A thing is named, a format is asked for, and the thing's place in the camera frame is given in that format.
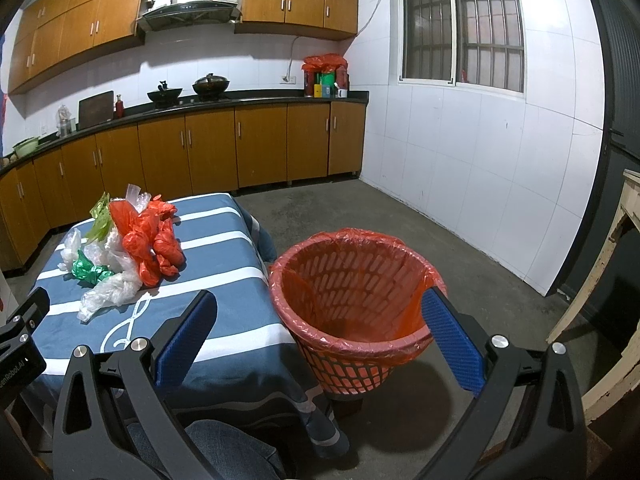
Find dark green foil wrapper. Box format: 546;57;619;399
72;249;114;286

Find white translucent plastic bag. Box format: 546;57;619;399
58;226;142;323

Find lime green plastic bag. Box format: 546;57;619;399
87;192;113;243

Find large red plastic bag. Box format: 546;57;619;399
108;195;186;287

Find clear bubble wrap sheet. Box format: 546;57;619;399
125;184;152;214

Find red plastic trash basket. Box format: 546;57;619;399
268;227;448;397

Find lower wooden kitchen cabinets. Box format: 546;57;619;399
1;99;367;272

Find wooden kitchen cabinets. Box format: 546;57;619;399
1;99;367;272
8;0;358;93

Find upper wooden kitchen cabinets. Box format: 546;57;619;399
8;0;358;93

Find blue striped tablecloth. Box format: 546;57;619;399
23;193;349;458

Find green cooking pot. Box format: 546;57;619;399
13;136;39;158

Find glass jar on counter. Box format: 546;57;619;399
56;105;75;138

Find dark wooden cutting board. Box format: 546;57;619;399
78;90;115;130

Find red bottle on counter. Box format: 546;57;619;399
115;94;125;118

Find black wok pan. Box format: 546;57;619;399
148;80;182;108

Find black wok with lid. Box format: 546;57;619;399
192;73;230;101

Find black countertop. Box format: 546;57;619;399
1;89;341;174

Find steel range hood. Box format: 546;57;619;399
136;0;243;33

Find green box on counter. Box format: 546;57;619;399
320;72;335;99

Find barred window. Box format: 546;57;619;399
399;0;525;93

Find red bag on counter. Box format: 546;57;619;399
302;53;348;74

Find white wooden frame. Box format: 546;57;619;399
546;168;640;426

